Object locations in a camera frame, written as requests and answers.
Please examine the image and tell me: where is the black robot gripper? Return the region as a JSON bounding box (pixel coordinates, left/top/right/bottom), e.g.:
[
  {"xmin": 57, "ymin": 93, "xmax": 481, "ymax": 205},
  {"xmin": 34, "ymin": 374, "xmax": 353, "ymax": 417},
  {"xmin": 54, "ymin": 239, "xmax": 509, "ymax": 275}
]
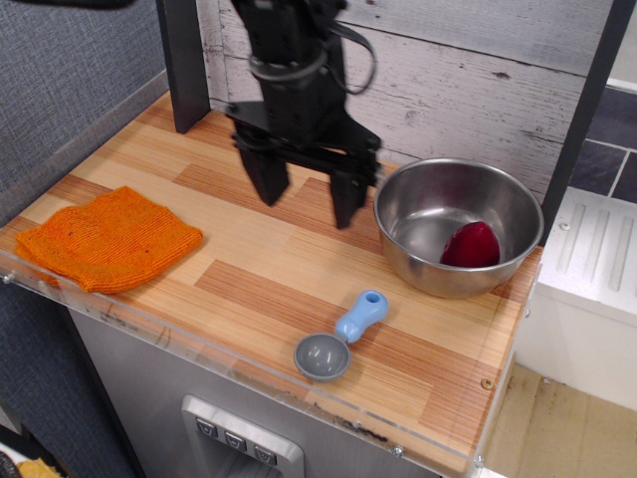
[{"xmin": 227, "ymin": 37, "xmax": 381, "ymax": 229}]

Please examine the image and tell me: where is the stainless steel bowl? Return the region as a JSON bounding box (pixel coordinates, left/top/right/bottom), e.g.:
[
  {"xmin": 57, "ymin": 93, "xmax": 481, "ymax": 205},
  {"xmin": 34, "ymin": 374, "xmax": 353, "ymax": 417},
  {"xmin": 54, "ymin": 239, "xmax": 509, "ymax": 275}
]
[{"xmin": 373, "ymin": 158, "xmax": 544, "ymax": 299}]

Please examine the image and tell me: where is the blue handled grey spoon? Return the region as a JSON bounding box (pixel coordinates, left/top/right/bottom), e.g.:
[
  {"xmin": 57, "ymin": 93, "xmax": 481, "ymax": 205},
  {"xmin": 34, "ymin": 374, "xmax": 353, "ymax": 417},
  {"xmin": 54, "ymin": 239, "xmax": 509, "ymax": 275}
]
[{"xmin": 293, "ymin": 290, "xmax": 389, "ymax": 382}]

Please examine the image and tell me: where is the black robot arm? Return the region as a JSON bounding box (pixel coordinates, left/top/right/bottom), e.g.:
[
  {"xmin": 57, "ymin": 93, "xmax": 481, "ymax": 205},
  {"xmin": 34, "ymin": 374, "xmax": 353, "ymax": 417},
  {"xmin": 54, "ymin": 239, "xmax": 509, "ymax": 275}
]
[{"xmin": 226, "ymin": 1, "xmax": 381, "ymax": 229}]

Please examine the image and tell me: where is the dark red plastic eggplant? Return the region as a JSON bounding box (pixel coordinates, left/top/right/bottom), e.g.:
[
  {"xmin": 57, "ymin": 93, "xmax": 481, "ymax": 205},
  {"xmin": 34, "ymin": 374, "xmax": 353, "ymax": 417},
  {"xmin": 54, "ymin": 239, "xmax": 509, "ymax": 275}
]
[{"xmin": 440, "ymin": 221, "xmax": 500, "ymax": 268}]

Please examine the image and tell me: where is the orange knitted cloth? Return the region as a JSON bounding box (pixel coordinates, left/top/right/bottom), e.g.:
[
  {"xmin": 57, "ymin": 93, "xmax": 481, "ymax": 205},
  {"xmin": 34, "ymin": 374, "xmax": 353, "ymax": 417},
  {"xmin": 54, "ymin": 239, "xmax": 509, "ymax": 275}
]
[{"xmin": 16, "ymin": 186, "xmax": 203, "ymax": 294}]

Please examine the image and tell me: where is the silver dispenser button panel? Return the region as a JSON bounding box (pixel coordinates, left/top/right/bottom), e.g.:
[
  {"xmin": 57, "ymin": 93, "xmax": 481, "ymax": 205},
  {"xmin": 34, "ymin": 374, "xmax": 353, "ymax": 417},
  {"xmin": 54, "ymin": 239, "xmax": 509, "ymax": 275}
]
[{"xmin": 181, "ymin": 394, "xmax": 306, "ymax": 477}]

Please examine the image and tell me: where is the clear acrylic edge guard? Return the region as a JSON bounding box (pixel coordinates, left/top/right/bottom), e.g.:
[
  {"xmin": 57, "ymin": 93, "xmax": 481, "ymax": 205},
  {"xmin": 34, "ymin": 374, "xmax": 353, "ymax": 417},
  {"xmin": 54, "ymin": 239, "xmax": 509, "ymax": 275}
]
[{"xmin": 1, "ymin": 253, "xmax": 482, "ymax": 477}]

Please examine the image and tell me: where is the white toy cabinet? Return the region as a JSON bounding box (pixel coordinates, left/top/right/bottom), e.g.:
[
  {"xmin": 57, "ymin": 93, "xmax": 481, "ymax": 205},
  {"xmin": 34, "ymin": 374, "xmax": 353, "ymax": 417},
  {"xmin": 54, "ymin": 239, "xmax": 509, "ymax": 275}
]
[{"xmin": 515, "ymin": 188, "xmax": 636, "ymax": 409}]

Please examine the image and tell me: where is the yellow object at corner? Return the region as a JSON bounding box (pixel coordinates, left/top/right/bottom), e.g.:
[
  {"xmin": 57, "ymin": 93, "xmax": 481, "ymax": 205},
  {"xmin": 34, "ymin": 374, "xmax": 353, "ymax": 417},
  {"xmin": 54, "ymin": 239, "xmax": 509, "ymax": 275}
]
[{"xmin": 16, "ymin": 459, "xmax": 62, "ymax": 478}]

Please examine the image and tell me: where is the black cable loop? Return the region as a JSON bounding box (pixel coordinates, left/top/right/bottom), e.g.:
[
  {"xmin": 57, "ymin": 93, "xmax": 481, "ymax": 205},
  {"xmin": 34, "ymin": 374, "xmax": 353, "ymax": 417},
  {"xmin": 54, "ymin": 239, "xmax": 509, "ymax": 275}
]
[{"xmin": 327, "ymin": 22, "xmax": 377, "ymax": 96}]

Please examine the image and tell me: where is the dark grey left post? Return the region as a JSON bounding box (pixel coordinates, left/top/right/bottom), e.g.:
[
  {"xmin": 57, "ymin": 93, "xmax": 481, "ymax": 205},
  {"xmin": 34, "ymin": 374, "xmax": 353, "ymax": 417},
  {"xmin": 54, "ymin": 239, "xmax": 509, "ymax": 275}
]
[{"xmin": 156, "ymin": 0, "xmax": 210, "ymax": 133}]

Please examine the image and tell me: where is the dark grey post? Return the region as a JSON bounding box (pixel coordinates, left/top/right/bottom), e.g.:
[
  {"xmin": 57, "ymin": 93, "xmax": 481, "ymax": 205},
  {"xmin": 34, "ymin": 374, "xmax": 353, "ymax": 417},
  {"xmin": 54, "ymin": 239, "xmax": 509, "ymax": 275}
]
[
  {"xmin": 156, "ymin": 0, "xmax": 210, "ymax": 133},
  {"xmin": 539, "ymin": 0, "xmax": 636, "ymax": 247}
]

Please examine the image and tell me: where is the dark grey right post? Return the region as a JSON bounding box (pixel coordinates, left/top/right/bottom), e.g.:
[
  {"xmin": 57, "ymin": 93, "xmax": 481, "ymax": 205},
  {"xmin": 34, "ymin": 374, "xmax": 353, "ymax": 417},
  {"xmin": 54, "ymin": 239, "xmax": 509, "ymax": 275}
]
[{"xmin": 539, "ymin": 0, "xmax": 636, "ymax": 247}]

